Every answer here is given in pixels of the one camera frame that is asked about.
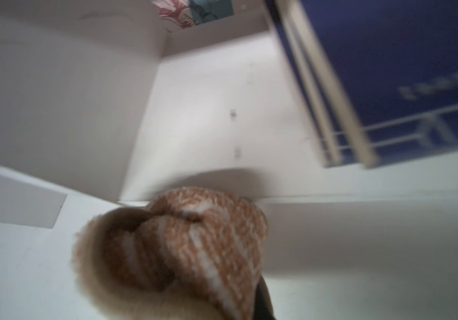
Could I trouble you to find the white wooden bookshelf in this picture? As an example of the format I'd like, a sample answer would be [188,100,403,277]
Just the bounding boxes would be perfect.
[0,1,458,319]

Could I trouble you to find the dark blue book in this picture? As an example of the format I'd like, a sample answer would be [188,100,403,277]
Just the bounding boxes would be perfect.
[265,1,458,168]

